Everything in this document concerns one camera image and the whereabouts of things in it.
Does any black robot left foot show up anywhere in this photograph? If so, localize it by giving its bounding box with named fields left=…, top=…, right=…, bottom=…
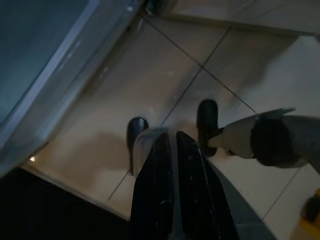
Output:
left=126, top=116, right=150, bottom=176

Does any black robot foot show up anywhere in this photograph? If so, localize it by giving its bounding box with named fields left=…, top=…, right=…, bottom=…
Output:
left=126, top=116, right=150, bottom=176
left=196, top=99, right=220, bottom=157

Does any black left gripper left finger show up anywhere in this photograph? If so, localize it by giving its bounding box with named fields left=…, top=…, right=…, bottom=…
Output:
left=129, top=131, right=176, bottom=240

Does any yellow black object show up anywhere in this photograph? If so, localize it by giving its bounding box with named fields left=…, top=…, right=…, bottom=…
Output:
left=298, top=187, right=320, bottom=226

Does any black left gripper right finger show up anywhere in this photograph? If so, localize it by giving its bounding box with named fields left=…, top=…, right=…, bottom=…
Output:
left=175, top=130, right=237, bottom=240

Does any black robot right foot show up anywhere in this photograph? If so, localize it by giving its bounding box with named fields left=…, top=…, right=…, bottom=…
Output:
left=196, top=99, right=220, bottom=157

